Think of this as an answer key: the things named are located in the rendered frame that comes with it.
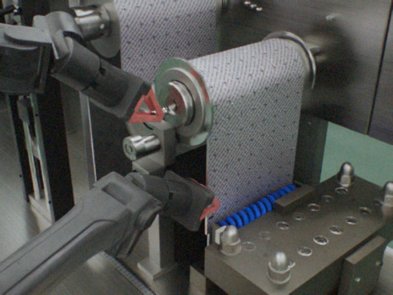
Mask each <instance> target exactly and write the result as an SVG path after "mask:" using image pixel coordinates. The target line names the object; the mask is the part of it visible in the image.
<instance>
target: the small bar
mask: <svg viewBox="0 0 393 295"><path fill-rule="evenodd" d="M314 194H315V188H313V187H312V186H310V185H307V184H304V185H302V186H300V187H299V188H298V189H296V190H294V191H292V192H290V193H288V194H286V195H283V197H281V198H280V199H277V200H275V201H274V207H273V209H275V210H276V211H278V212H280V213H281V214H284V213H287V212H289V210H291V209H293V208H295V207H297V206H299V205H301V204H302V203H303V202H305V201H307V200H309V199H311V198H313V197H314Z"/></svg>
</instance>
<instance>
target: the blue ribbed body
mask: <svg viewBox="0 0 393 295"><path fill-rule="evenodd" d="M298 188H299V187H298V186H294V185H293V184H288V185H287V186H284V187H282V189H280V190H277V191H276V192H273V193H271V195H267V196H266V198H262V199H260V201H256V202H255V203H254V204H253V203H252V204H250V205H249V206H248V207H245V208H243V210H239V211H237V214H232V215H231V216H230V217H226V218H225V219H224V220H220V221H219V223H218V225H219V226H221V227H223V226H229V225H233V226H235V227H236V228H237V229H239V228H240V227H242V226H244V225H246V224H247V223H250V222H252V221H253V220H254V219H256V218H258V217H260V216H262V215H264V214H266V213H268V212H269V211H270V210H273V207H274V201H275V200H277V199H280V198H281V197H283V195H286V194H288V193H290V192H292V191H294V190H296V189H298Z"/></svg>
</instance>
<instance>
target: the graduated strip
mask: <svg viewBox="0 0 393 295"><path fill-rule="evenodd" d="M99 254H100V255H101V257H102V258H104V259H105V260H106V261H107V262H108V263H109V264H110V265H111V266H112V267H113V268H115V269H116V270H117V271H118V272H119V273H120V274H121V275H122V276H123V277H125V279H127V280H128V281H129V282H130V283H131V284H132V286H134V287H135V288H136V289H137V290H138V291H139V292H140V293H141V294H143V295H159V294H157V292H155V291H154V290H153V289H152V288H151V287H150V286H149V285H148V284H147V283H145V282H144V281H143V280H142V278H140V277H139V276H137V275H136V274H135V273H134V271H132V270H131V269H130V268H129V267H128V266H127V265H125V264H124V263H123V262H122V261H121V260H120V259H119V258H114V259H113V258H112V257H111V256H109V255H108V254H106V253H105V252H103V251H102V252H100V253H99Z"/></svg>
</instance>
